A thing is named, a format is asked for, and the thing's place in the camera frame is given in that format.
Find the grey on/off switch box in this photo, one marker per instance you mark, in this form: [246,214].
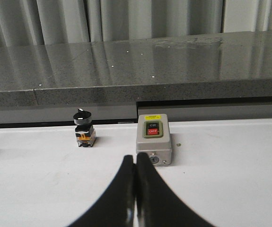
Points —
[154,139]

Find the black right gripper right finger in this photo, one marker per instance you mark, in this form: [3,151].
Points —
[157,204]

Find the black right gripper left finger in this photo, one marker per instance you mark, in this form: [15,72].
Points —
[115,207]

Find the grey granite counter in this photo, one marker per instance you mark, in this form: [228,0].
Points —
[197,77]

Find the black rotary selector switch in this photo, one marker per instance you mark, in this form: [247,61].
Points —
[84,132]

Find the grey curtain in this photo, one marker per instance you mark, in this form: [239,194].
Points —
[35,22]

